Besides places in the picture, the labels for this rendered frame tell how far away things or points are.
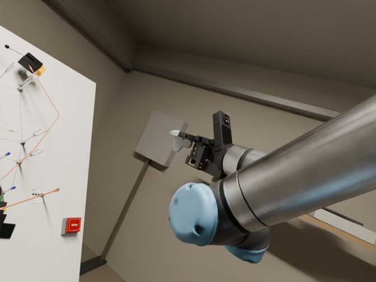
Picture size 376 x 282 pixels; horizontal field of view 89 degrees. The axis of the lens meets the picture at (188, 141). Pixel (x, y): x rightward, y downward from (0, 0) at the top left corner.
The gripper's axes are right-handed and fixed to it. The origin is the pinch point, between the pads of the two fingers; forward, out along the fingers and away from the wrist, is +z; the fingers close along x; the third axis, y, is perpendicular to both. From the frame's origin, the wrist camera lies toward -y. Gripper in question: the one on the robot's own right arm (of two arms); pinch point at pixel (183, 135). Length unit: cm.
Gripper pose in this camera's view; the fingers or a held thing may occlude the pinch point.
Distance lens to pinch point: 59.4
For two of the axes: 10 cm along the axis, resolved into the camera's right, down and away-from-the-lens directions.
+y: -3.2, 9.5, 0.1
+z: -6.0, -2.1, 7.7
